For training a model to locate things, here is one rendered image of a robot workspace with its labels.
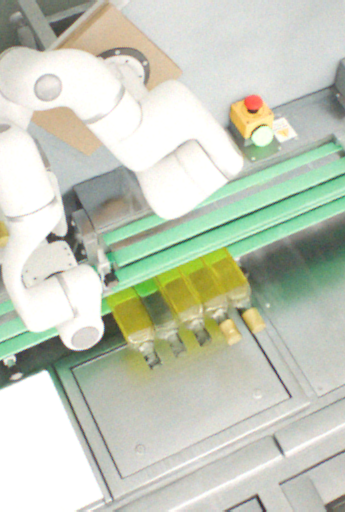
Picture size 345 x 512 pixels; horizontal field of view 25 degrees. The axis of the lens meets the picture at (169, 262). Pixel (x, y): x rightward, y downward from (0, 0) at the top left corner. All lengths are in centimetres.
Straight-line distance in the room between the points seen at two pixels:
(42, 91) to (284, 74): 76
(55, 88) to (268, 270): 95
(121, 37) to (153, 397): 77
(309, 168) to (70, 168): 52
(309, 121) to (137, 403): 73
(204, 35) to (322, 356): 77
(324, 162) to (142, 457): 75
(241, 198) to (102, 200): 29
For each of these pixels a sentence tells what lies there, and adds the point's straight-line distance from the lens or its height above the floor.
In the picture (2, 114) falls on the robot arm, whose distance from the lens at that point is 127.
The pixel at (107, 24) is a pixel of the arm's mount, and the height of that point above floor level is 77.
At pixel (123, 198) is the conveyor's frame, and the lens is 166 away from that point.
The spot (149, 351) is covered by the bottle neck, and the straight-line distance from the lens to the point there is 164.
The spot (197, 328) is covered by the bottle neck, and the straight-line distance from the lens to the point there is 166.
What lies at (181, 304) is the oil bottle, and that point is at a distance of 167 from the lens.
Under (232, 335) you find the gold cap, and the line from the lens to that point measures 166.
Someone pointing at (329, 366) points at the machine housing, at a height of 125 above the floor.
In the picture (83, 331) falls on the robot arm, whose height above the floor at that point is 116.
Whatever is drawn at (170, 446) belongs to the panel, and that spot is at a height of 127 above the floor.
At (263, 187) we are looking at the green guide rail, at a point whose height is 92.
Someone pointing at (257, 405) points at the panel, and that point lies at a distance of 175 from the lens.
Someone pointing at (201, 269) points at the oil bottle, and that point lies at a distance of 172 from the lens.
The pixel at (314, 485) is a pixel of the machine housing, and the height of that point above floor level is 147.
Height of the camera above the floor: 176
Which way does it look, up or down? 28 degrees down
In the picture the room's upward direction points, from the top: 150 degrees clockwise
